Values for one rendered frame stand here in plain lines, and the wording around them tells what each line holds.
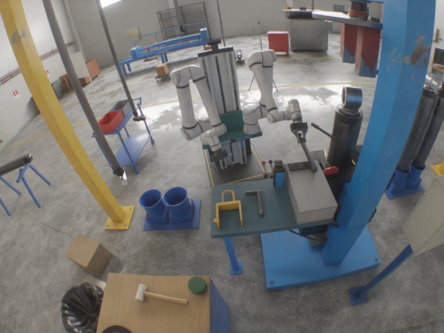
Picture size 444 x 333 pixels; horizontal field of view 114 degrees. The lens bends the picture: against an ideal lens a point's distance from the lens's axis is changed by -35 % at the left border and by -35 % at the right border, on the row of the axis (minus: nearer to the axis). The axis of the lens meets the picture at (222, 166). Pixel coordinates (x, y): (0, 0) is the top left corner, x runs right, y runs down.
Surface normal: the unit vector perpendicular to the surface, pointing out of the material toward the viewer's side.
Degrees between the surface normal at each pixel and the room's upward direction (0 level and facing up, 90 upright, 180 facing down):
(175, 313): 0
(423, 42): 90
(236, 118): 90
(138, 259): 0
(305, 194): 0
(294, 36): 90
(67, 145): 90
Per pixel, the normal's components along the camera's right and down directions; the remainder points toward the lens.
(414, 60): 0.01, 0.66
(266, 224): -0.15, -0.73
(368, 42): -0.23, 0.67
